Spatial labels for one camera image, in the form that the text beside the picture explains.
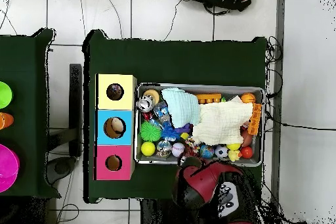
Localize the orange plastic cup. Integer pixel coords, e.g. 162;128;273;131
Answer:
0;112;15;131

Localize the green-clothed side table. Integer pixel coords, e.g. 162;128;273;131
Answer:
0;27;62;200

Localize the wooden three-hole box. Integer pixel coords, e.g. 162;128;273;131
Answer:
93;73;138;182

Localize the green spiky ball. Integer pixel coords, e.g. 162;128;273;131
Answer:
139;120;163;143

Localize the magenta plastic bowl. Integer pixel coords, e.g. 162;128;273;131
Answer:
0;143;21;194

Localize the mint green muslin cloth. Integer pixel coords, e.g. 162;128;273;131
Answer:
160;87;201;129

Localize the yellow ball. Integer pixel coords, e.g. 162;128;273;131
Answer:
140;141;156;157

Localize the orange plastic toy block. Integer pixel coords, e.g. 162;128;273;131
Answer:
195;93;222;104

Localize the dark green table cloth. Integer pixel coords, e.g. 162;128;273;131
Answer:
81;28;269;204

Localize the crushed drink can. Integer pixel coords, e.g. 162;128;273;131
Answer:
136;94;155;113

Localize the orange plastic grid tray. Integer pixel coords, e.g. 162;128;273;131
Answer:
247;102;263;136

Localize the orange toy basketball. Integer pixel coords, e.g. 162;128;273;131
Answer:
240;92;257;104

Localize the silver mesh bin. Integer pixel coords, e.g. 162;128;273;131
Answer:
133;81;265;168

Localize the black power cable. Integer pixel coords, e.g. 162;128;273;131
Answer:
264;110;336;132

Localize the white baseball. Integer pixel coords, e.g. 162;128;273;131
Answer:
171;142;186;158

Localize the cream muslin cloth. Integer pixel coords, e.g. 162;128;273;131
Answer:
192;101;254;146

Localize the blue spiky ball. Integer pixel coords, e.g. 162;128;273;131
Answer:
160;123;182;142

